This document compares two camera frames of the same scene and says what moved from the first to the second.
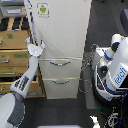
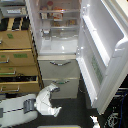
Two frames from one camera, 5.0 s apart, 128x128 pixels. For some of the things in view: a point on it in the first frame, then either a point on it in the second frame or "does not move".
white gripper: x=34 y=50 -> x=53 y=111
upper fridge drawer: x=61 y=67 does not move
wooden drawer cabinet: x=15 y=56 does not move
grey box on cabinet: x=13 y=11 does not move
